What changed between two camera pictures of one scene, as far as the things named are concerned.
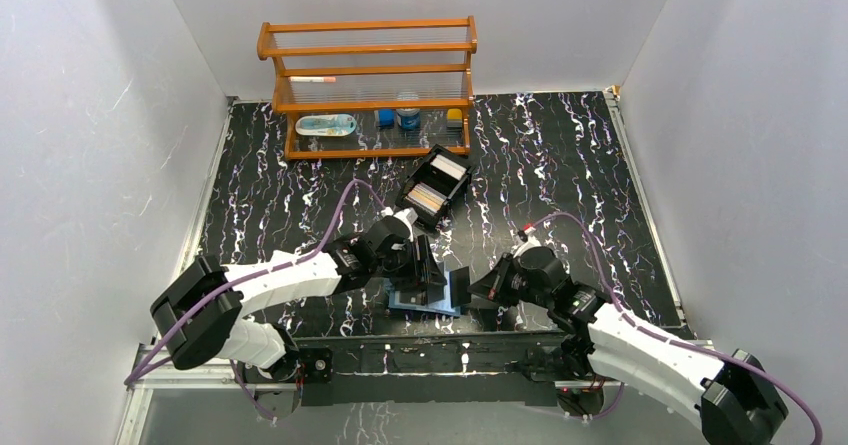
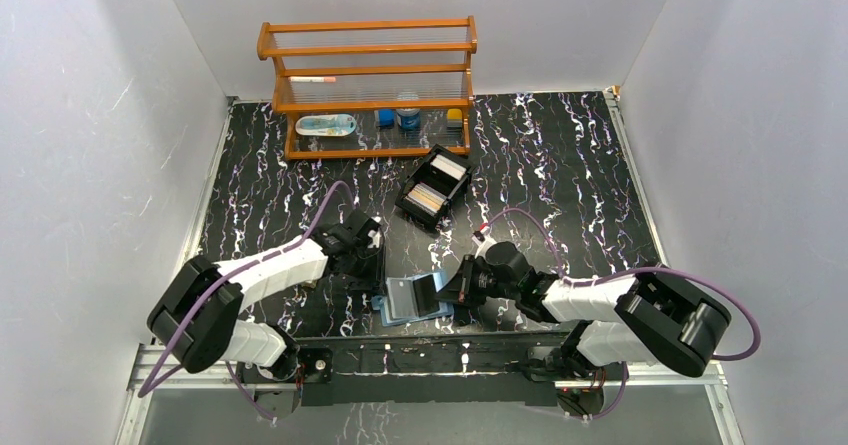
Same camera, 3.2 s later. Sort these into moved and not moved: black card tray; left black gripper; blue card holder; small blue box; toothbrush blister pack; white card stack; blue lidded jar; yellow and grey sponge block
Moved: blue card holder; left black gripper
Not moved: black card tray; blue lidded jar; white card stack; small blue box; toothbrush blister pack; yellow and grey sponge block
